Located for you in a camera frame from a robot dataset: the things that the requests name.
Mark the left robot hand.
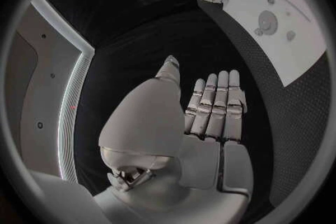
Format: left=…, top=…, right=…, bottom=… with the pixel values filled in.
left=93, top=55, right=255, bottom=224

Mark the white task board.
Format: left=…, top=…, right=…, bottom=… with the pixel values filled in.
left=219, top=0, right=329, bottom=88

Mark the grey gear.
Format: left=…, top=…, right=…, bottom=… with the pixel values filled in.
left=256, top=10, right=279, bottom=36

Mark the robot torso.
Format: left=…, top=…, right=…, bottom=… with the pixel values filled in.
left=4, top=0, right=96, bottom=185

